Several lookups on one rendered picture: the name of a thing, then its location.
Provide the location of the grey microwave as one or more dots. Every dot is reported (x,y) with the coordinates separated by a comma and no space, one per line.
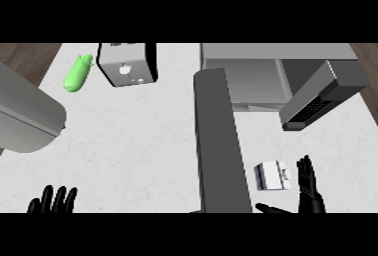
(290,83)

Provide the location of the green cucumber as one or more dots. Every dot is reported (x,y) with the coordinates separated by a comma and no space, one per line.
(77,74)

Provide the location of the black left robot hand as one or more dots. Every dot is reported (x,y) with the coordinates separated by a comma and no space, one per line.
(54,202)

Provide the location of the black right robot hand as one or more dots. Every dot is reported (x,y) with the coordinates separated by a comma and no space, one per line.
(309,190)

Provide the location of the dark grey microwave door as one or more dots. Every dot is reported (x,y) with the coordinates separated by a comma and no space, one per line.
(219,143)

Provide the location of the white milk carton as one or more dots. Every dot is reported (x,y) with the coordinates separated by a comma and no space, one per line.
(272,175)

